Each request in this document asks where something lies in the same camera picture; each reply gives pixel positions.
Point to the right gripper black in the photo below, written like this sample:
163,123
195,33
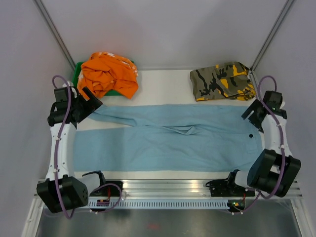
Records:
255,107

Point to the right aluminium frame post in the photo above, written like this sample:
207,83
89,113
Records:
273,32

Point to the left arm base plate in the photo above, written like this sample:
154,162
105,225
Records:
110,190

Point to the slotted cable duct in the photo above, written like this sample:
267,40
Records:
173,204

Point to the aluminium front rail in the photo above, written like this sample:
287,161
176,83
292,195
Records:
165,189

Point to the left aluminium frame post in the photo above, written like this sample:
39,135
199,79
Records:
54,31

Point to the camouflage folded trousers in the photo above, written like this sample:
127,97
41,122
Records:
222,81

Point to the green plastic bin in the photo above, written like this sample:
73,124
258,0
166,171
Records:
76,79

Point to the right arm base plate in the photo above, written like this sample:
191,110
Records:
222,189

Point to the orange trousers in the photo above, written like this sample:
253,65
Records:
104,72

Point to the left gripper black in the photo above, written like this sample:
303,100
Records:
92,105

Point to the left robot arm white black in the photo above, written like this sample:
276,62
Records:
62,191

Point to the light blue trousers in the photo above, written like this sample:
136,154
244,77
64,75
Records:
199,138

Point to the aluminium frame post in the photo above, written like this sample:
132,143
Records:
54,31
273,32

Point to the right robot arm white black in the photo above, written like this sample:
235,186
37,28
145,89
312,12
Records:
275,169

